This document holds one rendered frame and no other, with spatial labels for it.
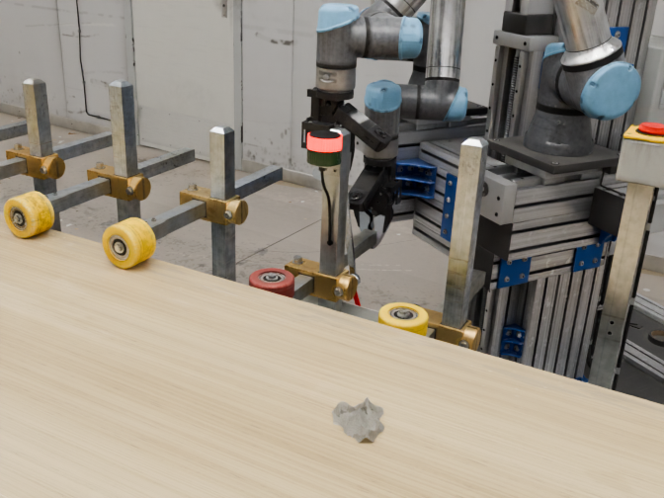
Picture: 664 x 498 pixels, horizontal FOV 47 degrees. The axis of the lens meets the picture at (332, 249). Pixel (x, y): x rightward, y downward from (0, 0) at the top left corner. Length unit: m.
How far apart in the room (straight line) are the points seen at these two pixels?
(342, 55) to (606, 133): 0.88
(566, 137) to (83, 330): 1.06
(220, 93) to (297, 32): 0.72
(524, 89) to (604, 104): 0.41
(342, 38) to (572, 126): 0.57
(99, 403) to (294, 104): 3.68
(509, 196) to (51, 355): 0.96
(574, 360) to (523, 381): 1.25
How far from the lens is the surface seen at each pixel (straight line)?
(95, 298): 1.31
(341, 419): 0.99
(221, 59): 4.89
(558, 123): 1.73
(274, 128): 4.72
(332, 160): 1.31
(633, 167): 1.19
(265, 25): 4.65
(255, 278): 1.34
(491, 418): 1.03
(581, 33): 1.56
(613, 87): 1.58
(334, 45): 1.43
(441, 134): 2.13
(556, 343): 2.27
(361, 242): 1.62
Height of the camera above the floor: 1.48
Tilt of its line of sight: 23 degrees down
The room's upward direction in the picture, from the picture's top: 3 degrees clockwise
